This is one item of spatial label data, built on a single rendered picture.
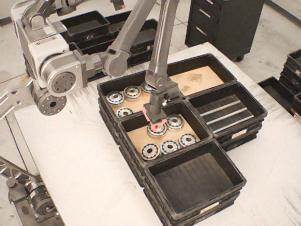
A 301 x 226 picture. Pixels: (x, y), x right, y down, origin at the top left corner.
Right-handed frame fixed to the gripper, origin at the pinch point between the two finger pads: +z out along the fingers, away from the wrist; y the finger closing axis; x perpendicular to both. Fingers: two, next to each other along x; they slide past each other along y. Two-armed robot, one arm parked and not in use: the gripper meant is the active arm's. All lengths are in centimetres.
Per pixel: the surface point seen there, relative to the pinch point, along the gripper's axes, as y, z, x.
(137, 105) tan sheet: 34.4, 23.6, -10.8
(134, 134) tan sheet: 15.5, 24.1, 0.1
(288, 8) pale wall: 187, 76, -334
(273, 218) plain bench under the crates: -57, 35, -48
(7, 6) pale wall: 310, 84, 38
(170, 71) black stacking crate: 49, 18, -40
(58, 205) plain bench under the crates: -2, 39, 49
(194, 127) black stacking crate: 4.7, 19.5, -30.4
